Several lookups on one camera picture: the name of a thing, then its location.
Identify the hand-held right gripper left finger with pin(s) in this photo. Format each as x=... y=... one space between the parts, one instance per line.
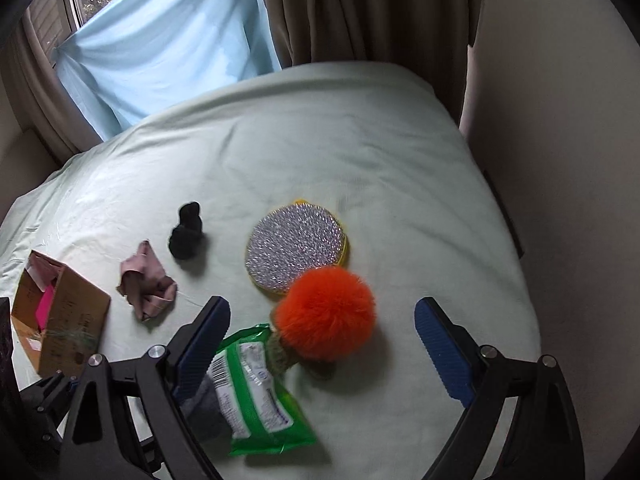
x=199 y=347

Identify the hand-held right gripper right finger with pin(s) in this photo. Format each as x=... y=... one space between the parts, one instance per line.
x=444 y=350

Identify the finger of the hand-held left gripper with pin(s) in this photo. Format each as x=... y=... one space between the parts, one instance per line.
x=47 y=400

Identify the brown cardboard box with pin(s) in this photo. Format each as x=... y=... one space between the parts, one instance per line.
x=62 y=317

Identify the orange fluffy pom-pom toy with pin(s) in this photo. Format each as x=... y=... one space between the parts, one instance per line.
x=325 y=310

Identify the bright pink item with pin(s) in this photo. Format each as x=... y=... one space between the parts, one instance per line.
x=46 y=305

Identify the green white snack packet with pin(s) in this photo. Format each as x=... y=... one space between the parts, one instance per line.
x=255 y=390

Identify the pink crumpled cloth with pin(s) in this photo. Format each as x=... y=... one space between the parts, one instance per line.
x=145 y=282

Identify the black sock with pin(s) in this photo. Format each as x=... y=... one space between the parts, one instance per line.
x=186 y=235

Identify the round silver scouring pad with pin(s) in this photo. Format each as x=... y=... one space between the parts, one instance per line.
x=295 y=247

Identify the beige curtain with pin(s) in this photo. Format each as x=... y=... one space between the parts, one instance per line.
x=370 y=15
x=40 y=105

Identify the light blue hanging sheet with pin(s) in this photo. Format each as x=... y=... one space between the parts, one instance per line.
x=160 y=45

